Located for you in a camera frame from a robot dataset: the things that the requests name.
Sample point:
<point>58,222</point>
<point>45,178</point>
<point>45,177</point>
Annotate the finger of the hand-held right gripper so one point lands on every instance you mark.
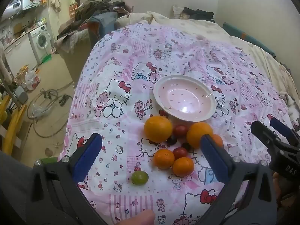
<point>284,129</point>
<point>266,134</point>

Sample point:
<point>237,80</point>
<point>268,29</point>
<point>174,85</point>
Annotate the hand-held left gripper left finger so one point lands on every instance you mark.
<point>86,160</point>

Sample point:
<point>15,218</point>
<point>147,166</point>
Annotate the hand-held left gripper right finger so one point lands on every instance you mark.
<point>214,159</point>

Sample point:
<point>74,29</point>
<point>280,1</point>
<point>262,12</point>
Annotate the small tangerine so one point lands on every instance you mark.
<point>218,140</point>
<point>164,159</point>
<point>183,166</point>

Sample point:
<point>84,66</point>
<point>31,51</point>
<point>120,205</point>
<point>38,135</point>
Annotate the dark plum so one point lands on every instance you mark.
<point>171,140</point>
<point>186,146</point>

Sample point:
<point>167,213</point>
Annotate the large orange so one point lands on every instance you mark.
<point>157,128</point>
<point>196,133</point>

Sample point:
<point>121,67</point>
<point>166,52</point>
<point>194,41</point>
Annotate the pink speckled bowl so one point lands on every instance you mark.
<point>185,98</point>

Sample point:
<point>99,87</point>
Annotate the person's right hand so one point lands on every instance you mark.
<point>277,180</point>

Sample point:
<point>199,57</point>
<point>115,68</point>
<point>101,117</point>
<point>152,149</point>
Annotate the white plush toy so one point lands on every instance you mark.
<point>289,105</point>

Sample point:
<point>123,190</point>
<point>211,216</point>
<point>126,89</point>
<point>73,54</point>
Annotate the red cherry tomato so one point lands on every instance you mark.
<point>180,130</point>
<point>180,152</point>

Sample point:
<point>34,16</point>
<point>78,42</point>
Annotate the green round fruit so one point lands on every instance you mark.
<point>140,177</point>

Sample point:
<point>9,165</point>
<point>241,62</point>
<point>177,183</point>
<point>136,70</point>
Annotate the human thumb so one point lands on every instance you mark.
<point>140,218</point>

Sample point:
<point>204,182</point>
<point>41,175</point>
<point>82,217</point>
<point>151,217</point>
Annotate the grey box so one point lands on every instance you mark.
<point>21,95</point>

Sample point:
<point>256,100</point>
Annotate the white plastic bag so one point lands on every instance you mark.
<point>31,79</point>

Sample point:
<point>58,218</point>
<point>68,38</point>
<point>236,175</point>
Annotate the teal mattress edge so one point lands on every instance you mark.
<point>248,38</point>

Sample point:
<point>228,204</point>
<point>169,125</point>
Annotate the green dustpan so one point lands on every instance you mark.
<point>47,58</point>

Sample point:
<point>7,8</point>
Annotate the pink cartoon printed blanket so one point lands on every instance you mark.
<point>131,58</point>

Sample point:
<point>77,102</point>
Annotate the beige hanging cloth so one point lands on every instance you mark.
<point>4,65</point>

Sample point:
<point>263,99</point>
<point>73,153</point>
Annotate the kitchen counter cabinet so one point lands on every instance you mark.
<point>18,51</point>

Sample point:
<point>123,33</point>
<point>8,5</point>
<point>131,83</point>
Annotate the white washing machine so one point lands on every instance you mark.
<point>39,39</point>

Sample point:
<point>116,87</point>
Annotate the pile of dark clothes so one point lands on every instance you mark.
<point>77,23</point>

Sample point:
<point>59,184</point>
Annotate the dark clothes by pillow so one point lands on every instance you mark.
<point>199,13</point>

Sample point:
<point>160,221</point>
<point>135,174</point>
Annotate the range hood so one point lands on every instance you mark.
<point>30,5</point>

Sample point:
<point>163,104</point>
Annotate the white water heater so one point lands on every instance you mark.
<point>17,4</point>

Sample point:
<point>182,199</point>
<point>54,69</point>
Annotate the yellow wooden frame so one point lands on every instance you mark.
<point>13,124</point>

